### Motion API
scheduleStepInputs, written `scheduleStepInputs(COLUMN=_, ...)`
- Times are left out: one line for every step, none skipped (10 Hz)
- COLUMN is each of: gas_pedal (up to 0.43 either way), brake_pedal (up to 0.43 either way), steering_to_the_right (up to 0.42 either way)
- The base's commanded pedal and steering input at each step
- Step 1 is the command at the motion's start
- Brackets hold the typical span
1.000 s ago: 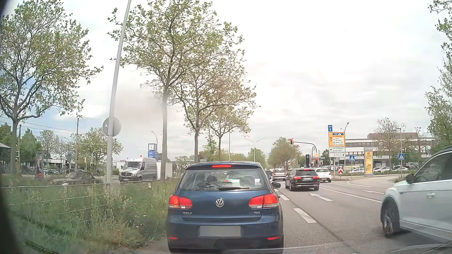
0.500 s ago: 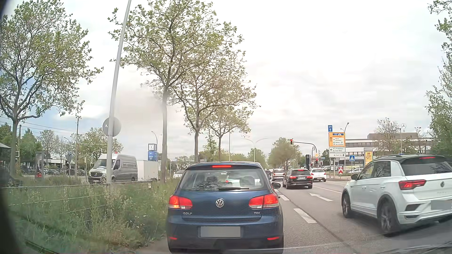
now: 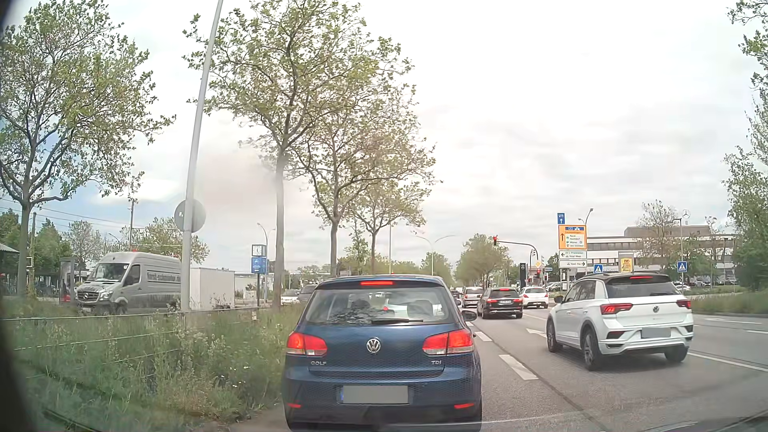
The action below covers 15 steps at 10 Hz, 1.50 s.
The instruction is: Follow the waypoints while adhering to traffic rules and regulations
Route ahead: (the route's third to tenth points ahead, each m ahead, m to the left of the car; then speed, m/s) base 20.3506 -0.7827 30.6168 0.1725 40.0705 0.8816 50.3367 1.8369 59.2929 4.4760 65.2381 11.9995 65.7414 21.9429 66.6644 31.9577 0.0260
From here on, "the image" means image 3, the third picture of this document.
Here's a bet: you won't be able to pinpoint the small leafy tree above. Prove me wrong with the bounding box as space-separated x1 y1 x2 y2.
347 179 428 275

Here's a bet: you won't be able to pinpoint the row of trees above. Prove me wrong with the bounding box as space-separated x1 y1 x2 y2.
336 233 518 288

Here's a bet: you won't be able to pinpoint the tall leafy tree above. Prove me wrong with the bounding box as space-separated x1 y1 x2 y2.
182 0 416 310

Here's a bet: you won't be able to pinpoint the blue sign with clock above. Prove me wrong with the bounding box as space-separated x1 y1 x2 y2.
250 244 269 307

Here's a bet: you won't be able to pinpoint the black car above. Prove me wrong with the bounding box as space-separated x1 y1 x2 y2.
476 287 524 320

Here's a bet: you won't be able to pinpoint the blue hatchback car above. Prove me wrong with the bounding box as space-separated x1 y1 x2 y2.
281 274 483 432

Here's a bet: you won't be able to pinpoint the white car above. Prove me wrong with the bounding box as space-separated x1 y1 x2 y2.
519 286 550 310

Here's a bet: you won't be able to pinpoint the white box trailer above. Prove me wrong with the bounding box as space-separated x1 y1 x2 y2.
189 267 236 311

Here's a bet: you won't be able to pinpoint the road markings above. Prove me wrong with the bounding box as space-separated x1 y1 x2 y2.
468 312 768 432

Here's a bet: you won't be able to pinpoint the grey flat-roofed building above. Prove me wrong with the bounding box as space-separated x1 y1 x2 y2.
584 224 738 282

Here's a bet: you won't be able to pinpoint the white SUV black roof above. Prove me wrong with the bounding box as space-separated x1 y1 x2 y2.
545 272 696 372

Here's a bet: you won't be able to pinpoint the grey van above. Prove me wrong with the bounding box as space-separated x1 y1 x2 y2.
74 251 182 316

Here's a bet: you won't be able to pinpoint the bare tree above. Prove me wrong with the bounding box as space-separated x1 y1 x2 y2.
635 200 683 272

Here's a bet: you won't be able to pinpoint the overgrown grass verge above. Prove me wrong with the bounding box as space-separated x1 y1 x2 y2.
0 300 306 432

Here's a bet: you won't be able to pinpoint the grey asphalt road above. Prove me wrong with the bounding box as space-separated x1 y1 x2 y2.
231 295 768 432

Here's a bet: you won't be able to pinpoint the advertising display case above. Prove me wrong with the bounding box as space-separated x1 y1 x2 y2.
58 257 77 304

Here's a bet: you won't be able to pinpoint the large leafy tree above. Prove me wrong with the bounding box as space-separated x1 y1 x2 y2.
0 0 176 299

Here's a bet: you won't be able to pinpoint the trees beside road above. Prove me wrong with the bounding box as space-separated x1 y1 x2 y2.
722 0 768 293

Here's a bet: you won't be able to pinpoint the orange direction sign post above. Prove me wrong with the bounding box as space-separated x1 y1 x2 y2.
556 212 589 292

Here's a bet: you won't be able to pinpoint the grey lamp post round sign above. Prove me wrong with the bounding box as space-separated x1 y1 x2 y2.
173 0 224 313

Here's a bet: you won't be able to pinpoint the overhead wires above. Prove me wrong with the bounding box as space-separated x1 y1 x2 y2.
0 197 182 232

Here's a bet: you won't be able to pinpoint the wire fence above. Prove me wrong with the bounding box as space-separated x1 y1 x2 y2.
0 306 260 385

